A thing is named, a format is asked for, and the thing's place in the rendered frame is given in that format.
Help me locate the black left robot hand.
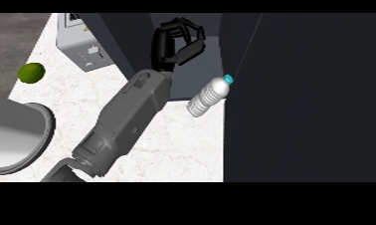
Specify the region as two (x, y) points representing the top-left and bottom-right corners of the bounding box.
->
(150, 16), (206, 73)

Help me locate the dark grey cabinet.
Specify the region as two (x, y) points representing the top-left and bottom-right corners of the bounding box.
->
(77, 12), (225, 101)

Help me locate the clear plastic water bottle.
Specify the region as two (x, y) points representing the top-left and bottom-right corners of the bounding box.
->
(185, 74), (234, 118)

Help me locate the dark grey cabinet door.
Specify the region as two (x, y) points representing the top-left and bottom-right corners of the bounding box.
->
(216, 12), (376, 183)

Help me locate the pale grey appliance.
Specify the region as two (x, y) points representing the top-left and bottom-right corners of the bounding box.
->
(55, 12), (117, 73)

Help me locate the green lime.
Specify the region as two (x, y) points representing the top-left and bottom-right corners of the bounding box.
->
(16, 62), (47, 85)

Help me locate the grey round sink basin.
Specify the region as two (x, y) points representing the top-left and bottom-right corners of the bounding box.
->
(0, 98), (57, 175)

